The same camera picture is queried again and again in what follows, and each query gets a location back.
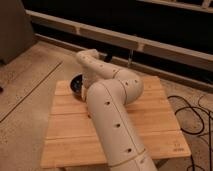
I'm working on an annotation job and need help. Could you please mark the dark ceramic bowl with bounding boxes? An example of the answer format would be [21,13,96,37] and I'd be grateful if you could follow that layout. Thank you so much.
[70,74,83,99]

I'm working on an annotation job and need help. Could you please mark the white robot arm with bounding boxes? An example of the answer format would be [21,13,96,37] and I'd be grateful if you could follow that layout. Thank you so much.
[76,49,157,171]

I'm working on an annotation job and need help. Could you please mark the grey cabinet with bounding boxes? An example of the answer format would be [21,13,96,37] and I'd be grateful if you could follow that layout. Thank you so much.
[0,0,36,64]

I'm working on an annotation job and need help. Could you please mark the white shelf rail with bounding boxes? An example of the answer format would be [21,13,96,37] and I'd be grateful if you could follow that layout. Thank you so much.
[26,10,213,72]

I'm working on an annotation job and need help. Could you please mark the black floor cables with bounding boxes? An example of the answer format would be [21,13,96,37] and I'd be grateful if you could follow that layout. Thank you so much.
[167,94,213,171]

